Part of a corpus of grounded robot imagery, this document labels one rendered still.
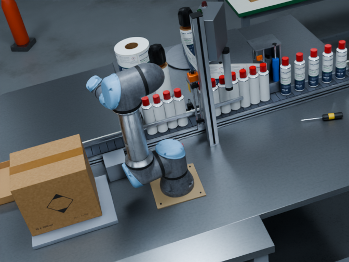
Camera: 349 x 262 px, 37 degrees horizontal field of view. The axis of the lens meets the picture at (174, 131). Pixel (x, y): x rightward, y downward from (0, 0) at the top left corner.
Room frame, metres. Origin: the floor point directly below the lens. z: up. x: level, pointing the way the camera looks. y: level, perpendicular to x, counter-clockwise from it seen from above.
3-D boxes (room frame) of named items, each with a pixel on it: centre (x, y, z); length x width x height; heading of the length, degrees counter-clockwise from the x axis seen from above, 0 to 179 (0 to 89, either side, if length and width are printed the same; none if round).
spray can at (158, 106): (2.00, 0.05, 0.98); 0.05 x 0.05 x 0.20
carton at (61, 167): (1.63, 0.53, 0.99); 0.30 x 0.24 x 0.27; 98
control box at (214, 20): (1.96, -0.23, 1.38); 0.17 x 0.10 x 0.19; 154
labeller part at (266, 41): (2.19, -0.51, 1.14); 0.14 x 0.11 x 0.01; 99
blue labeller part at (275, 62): (2.14, -0.55, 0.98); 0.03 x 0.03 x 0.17
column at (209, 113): (1.89, -0.17, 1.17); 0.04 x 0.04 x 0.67; 9
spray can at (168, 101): (2.01, 0.00, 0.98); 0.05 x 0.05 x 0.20
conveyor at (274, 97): (2.03, -0.10, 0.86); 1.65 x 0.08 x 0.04; 99
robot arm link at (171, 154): (1.64, 0.04, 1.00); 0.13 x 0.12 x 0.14; 110
